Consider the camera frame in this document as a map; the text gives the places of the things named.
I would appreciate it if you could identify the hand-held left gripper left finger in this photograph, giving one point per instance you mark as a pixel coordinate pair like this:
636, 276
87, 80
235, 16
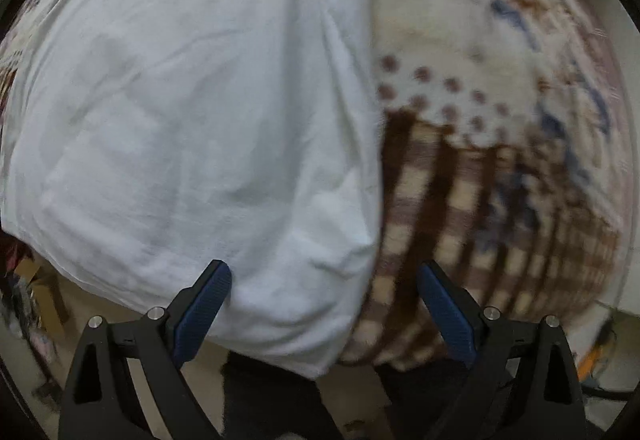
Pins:
202, 307

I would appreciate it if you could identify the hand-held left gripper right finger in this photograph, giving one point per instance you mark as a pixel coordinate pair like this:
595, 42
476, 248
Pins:
445, 307

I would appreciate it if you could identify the white t-shirt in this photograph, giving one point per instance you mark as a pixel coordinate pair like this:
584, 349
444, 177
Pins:
190, 130

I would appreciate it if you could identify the brown cardboard box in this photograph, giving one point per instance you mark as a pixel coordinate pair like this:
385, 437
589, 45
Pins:
42, 290

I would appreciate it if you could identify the floral and plaid printed blanket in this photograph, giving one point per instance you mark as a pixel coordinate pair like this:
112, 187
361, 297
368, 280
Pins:
465, 70

